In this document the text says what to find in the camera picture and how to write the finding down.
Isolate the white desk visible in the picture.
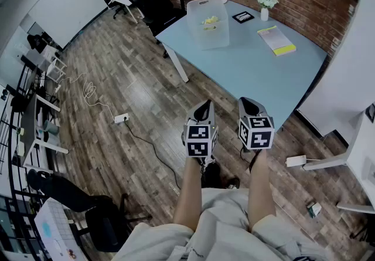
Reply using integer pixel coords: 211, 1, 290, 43
302, 107, 375, 215

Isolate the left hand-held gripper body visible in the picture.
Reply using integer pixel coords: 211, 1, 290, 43
182, 123, 219, 158

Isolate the person's light grey sweatshirt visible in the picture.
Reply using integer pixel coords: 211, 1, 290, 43
111, 188, 335, 261

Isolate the person's right forearm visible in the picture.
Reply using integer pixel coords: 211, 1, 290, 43
247, 150, 277, 233

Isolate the pale green vase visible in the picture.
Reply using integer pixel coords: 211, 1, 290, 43
43, 119, 60, 135

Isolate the black backpack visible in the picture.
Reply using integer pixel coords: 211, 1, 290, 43
26, 33, 47, 54

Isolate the yellow-edged white book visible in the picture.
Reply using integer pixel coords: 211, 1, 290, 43
257, 25, 297, 57

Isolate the black picture frame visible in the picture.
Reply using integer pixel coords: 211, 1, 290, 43
231, 11, 255, 24

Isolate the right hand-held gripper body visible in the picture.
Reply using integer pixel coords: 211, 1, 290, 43
238, 117, 275, 151

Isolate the clear plastic storage bin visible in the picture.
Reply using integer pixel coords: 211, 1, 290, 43
186, 0, 230, 51

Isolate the right hand-held gripper black cable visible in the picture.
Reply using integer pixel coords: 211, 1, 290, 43
240, 148, 263, 173

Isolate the black wall socket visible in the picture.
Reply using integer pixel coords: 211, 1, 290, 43
365, 103, 375, 124

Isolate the person's black shoe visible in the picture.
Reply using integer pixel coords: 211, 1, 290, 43
201, 157, 224, 189
223, 176, 241, 190

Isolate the white side table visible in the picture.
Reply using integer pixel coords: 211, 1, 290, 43
40, 45, 68, 83

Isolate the person's left forearm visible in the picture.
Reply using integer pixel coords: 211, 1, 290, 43
172, 156, 203, 233

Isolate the yellow artificial flowers bouquet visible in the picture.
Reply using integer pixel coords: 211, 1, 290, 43
201, 15, 220, 31

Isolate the black floor cable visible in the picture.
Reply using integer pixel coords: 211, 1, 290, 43
124, 120, 182, 191

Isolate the white floor cable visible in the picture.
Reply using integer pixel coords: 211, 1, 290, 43
54, 73, 117, 120

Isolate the person's right black shoe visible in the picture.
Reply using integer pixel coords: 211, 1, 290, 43
223, 176, 241, 190

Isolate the person's left black shoe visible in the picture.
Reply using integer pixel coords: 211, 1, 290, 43
201, 157, 224, 189

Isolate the grey top desk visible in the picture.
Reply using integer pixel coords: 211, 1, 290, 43
21, 93, 70, 167

